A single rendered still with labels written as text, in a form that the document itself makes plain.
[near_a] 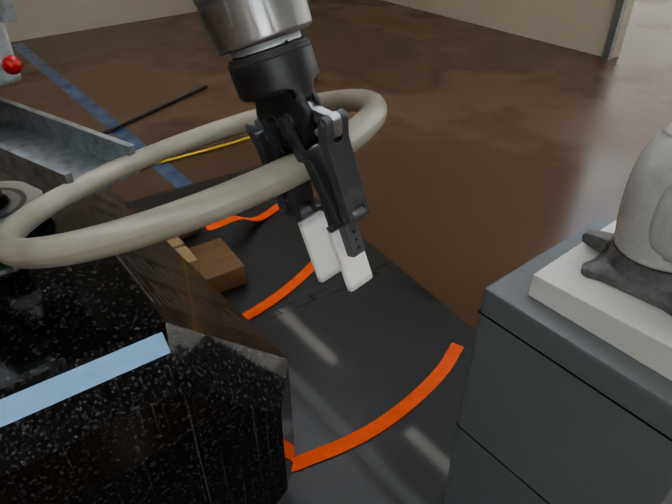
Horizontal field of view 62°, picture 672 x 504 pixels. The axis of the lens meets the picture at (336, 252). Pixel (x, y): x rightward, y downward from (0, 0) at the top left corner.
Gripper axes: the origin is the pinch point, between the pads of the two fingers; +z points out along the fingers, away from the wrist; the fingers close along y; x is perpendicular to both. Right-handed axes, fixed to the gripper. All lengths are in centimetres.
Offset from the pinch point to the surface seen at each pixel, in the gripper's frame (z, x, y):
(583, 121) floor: 94, -312, 156
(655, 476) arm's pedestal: 58, -37, -10
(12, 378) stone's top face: 14, 31, 50
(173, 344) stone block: 21, 8, 46
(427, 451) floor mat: 101, -46, 61
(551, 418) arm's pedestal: 56, -37, 8
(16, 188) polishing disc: -7, 12, 96
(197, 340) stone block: 24, 4, 47
